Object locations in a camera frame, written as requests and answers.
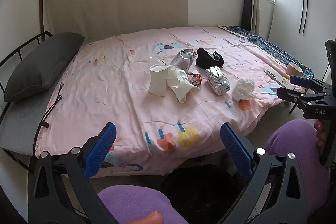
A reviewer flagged dark grey pillow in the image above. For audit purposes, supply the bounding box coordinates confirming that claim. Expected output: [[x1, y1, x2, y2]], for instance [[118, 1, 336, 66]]
[[4, 32, 86, 103]]

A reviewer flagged person's left leg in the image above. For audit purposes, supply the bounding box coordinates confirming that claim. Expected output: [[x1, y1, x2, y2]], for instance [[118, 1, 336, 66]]
[[98, 185, 189, 224]]

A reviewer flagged silver foil packet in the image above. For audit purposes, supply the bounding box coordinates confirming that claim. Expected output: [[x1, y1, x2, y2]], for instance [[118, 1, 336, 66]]
[[205, 66, 231, 96]]

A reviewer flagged black charging cable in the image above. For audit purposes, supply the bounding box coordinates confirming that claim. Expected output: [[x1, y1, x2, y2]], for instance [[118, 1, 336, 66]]
[[32, 95, 64, 153], [0, 80, 65, 159], [39, 82, 65, 126]]

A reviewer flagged person's right leg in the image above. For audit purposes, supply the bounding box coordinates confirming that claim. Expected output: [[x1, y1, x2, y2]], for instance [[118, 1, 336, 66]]
[[265, 119, 332, 224]]

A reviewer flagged red white crumpled wrapper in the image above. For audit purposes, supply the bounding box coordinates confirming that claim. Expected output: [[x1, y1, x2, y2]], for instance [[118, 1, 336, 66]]
[[187, 70, 202, 87]]

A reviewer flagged person's left hand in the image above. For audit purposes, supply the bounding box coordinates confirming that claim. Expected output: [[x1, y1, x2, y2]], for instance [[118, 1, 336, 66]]
[[131, 210, 165, 224]]

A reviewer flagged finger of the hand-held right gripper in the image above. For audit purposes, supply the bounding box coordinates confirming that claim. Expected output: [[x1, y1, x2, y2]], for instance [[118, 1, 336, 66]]
[[290, 76, 333, 95], [276, 87, 328, 109]]

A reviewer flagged blue patterned cloth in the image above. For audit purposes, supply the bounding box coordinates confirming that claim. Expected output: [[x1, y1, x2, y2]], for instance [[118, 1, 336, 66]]
[[218, 26, 314, 78]]

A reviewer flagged white wardrobe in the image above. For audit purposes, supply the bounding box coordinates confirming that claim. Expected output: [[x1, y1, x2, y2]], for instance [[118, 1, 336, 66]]
[[268, 0, 336, 64]]

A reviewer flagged silver foil bag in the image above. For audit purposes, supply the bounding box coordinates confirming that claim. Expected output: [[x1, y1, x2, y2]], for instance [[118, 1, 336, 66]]
[[170, 48, 197, 73]]

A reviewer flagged black metal bed frame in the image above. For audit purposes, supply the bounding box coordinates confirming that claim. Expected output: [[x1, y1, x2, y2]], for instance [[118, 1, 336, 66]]
[[0, 31, 53, 174]]

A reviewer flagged pink printed blanket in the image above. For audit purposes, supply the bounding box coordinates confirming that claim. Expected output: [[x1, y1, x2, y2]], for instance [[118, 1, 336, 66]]
[[34, 26, 308, 179]]

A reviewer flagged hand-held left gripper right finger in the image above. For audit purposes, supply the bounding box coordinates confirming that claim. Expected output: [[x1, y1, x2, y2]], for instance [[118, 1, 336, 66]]
[[220, 123, 313, 224]]

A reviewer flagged person's right hand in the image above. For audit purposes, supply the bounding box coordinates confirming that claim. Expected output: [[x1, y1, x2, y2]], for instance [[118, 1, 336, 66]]
[[314, 120, 326, 148]]

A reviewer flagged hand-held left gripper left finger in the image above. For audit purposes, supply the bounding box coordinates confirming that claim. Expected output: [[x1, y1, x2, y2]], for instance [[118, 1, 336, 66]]
[[28, 122, 117, 224]]

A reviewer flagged beige cup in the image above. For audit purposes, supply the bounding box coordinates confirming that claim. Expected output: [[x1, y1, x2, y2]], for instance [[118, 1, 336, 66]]
[[286, 62, 304, 78]]

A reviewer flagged person's leg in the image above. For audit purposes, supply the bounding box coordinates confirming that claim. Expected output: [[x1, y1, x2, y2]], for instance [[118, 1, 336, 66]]
[[98, 185, 189, 224], [265, 119, 332, 224]]

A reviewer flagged black cloth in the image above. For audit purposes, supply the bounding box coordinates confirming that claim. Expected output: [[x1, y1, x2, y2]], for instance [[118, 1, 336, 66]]
[[195, 48, 224, 68]]

